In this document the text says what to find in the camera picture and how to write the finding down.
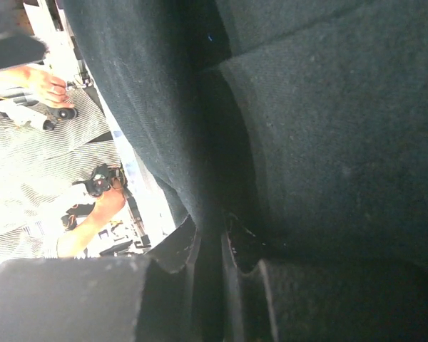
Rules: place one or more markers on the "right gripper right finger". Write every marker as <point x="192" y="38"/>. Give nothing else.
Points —
<point x="246" y="313"/>

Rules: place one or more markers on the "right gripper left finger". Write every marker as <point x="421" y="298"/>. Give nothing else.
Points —
<point x="171" y="288"/>

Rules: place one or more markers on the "black t shirt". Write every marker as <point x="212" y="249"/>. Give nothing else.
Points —
<point x="308" y="121"/>

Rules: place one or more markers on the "operator lower hand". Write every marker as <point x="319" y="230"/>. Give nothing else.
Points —
<point x="110" y="203"/>

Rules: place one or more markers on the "operator upper hand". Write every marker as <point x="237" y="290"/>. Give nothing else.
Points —
<point x="49" y="89"/>

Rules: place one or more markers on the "operator striped shirt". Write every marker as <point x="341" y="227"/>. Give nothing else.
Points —
<point x="37" y="172"/>

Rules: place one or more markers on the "teleoperation leader handle lower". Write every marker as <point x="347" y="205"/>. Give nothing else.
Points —
<point x="102" y="179"/>

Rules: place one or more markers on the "teleoperation leader handle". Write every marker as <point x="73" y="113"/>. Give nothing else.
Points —
<point x="22" y="106"/>
<point x="102" y="179"/>

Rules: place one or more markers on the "teleoperation leader handle upper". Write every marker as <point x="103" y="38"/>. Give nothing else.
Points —
<point x="22" y="106"/>

